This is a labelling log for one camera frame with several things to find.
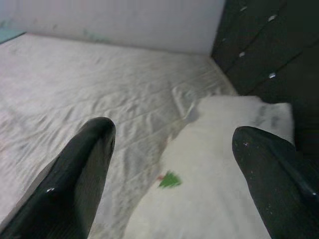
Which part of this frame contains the quilted cream mattress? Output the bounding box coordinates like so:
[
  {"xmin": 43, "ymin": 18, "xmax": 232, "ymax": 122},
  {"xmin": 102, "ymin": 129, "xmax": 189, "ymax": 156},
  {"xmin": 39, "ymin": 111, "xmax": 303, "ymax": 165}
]
[{"xmin": 0, "ymin": 32, "xmax": 239, "ymax": 239}]

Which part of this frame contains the black tufted headboard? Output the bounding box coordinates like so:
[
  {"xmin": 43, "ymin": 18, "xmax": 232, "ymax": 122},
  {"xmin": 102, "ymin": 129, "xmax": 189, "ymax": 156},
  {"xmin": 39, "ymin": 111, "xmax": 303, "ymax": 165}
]
[{"xmin": 210, "ymin": 0, "xmax": 319, "ymax": 160}]

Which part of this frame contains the white pillow green tree print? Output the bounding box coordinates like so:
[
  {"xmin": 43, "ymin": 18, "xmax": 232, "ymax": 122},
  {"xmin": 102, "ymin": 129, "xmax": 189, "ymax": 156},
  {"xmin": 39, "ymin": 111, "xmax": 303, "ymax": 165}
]
[{"xmin": 126, "ymin": 95, "xmax": 297, "ymax": 239}]

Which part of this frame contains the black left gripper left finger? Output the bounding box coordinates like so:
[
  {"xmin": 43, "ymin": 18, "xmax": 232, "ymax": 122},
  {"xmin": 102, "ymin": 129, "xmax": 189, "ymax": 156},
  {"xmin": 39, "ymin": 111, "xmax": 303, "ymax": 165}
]
[{"xmin": 0, "ymin": 117, "xmax": 117, "ymax": 239}]

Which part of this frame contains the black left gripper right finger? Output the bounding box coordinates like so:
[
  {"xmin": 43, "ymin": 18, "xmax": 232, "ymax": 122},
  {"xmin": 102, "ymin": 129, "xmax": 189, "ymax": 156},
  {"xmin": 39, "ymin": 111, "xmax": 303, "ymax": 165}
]
[{"xmin": 232, "ymin": 125, "xmax": 319, "ymax": 239}]

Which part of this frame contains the teal heart patterned blanket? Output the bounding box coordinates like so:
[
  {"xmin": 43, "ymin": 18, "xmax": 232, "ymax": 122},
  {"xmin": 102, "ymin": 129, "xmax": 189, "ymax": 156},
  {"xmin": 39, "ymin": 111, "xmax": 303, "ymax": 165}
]
[{"xmin": 0, "ymin": 26, "xmax": 27, "ymax": 44}]

